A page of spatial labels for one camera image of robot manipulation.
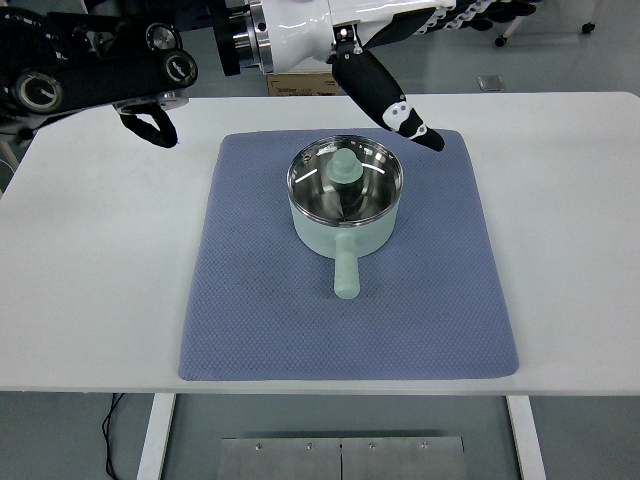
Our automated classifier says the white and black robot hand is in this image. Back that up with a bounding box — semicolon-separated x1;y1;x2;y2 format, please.
247;1;536;151

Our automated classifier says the green pot with handle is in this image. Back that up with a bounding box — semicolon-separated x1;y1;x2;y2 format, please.
286;134;405;302

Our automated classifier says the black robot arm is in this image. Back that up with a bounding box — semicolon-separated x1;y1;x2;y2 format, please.
1;1;266;148

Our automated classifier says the glass pot lid green knob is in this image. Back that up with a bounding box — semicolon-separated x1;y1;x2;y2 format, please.
287;135;403;226

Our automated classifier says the cardboard box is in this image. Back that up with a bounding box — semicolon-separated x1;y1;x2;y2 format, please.
266;72;340;97

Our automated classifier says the small metal floor socket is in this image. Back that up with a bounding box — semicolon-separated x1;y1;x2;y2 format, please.
476;75;507;92

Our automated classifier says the white chair base with casters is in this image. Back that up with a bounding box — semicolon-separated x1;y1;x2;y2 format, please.
494;1;604;48

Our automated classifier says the blue quilted mat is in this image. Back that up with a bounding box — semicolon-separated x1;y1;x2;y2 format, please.
178;129;519;381

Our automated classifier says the metal floor plate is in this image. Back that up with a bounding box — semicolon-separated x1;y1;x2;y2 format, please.
218;437;468;479

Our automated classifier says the black floor cable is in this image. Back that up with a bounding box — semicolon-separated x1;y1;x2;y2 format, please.
101;392;126;480

